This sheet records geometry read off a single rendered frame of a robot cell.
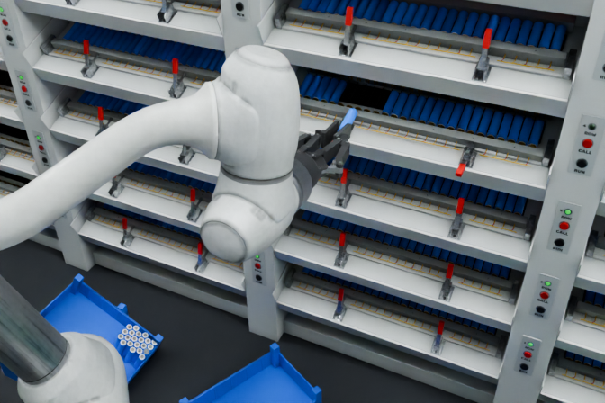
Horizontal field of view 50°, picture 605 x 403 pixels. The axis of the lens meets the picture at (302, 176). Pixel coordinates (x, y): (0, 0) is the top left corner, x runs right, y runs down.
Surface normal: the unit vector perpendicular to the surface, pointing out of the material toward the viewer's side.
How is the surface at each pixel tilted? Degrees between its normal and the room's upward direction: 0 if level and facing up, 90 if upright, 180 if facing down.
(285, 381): 0
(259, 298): 90
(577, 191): 90
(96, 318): 27
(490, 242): 22
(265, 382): 0
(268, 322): 90
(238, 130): 81
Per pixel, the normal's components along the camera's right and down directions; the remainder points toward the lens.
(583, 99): -0.43, 0.52
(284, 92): 0.71, 0.13
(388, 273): -0.17, -0.57
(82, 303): 0.40, -0.61
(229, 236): -0.29, 0.35
